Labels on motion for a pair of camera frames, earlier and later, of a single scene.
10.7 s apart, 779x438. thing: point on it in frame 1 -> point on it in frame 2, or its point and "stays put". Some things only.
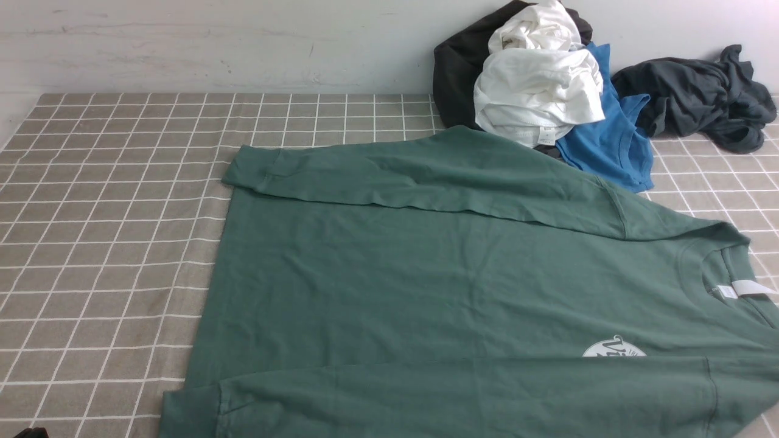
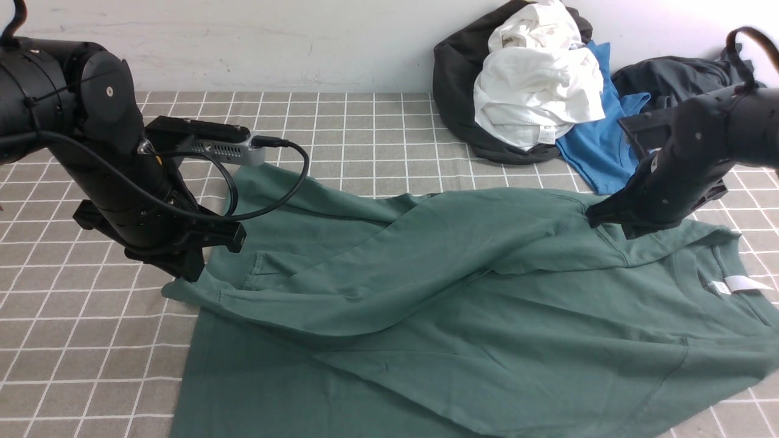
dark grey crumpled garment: x=718 y=99 stays put
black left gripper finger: x=36 y=432 -> x=157 y=224
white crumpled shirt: x=538 y=81 stays put
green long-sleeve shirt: x=450 y=281 stays put
